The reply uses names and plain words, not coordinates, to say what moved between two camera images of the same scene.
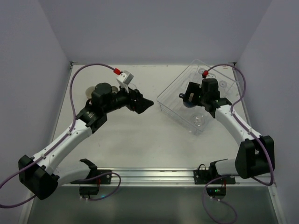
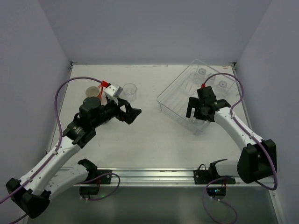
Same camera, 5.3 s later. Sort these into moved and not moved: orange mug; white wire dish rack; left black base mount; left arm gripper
Moved: left arm gripper
Not moved: orange mug; white wire dish rack; left black base mount
